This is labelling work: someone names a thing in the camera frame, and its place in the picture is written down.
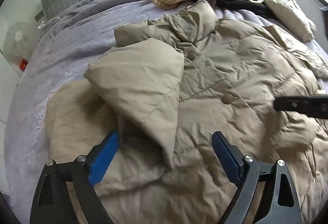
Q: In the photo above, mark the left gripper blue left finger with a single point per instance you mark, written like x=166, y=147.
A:
x=52, y=203

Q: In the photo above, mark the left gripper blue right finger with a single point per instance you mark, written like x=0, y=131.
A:
x=279, y=202

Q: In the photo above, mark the beige puffer down jacket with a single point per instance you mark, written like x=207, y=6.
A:
x=166, y=87

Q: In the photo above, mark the folded beige quilted garment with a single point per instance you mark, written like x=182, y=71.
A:
x=292, y=16

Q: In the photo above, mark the small red box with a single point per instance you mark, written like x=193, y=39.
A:
x=23, y=65

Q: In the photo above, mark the lavender plush bed blanket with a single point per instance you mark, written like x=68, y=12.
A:
x=69, y=43

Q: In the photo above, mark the white electric fan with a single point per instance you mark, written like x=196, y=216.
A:
x=20, y=42

